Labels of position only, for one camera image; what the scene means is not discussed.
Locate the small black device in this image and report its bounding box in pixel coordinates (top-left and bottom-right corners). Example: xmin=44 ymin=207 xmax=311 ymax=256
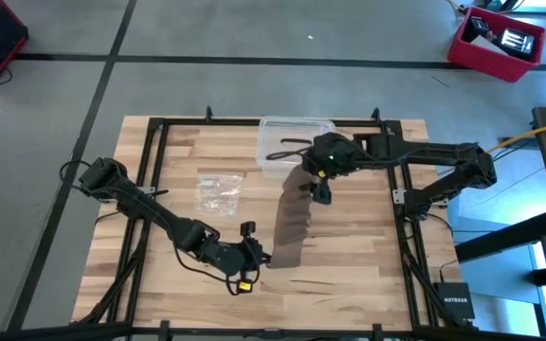
xmin=462 ymin=15 xmax=492 ymax=44

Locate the clear plastic bag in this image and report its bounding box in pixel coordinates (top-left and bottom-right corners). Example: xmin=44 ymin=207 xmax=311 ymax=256
xmin=195 ymin=173 xmax=245 ymax=218

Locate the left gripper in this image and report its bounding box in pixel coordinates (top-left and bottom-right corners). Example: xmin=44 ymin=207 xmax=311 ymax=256
xmin=223 ymin=220 xmax=273 ymax=296

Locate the clear plastic storage box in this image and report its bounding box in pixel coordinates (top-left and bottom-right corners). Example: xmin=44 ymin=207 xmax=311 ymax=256
xmin=257 ymin=116 xmax=337 ymax=179

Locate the brown elastic bandage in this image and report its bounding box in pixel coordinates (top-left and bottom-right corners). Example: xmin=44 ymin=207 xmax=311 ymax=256
xmin=267 ymin=165 xmax=319 ymax=270

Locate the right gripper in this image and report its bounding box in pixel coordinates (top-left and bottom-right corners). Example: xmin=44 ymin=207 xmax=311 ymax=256
xmin=302 ymin=132 xmax=358 ymax=206

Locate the black aluminium table frame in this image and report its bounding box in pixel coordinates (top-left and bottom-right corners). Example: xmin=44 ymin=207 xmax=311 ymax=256
xmin=0 ymin=106 xmax=546 ymax=341

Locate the black silver device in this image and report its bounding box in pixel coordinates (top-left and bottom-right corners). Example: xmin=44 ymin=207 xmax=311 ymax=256
xmin=493 ymin=27 xmax=536 ymax=61

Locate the black Netgear switch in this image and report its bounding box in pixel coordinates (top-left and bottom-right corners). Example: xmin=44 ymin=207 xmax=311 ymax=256
xmin=432 ymin=281 xmax=476 ymax=321

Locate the red plastic bin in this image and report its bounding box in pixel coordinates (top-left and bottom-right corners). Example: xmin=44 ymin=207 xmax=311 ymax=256
xmin=446 ymin=6 xmax=546 ymax=83

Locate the yellow cable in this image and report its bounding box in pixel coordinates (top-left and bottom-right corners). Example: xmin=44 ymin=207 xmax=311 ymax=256
xmin=485 ymin=117 xmax=546 ymax=153

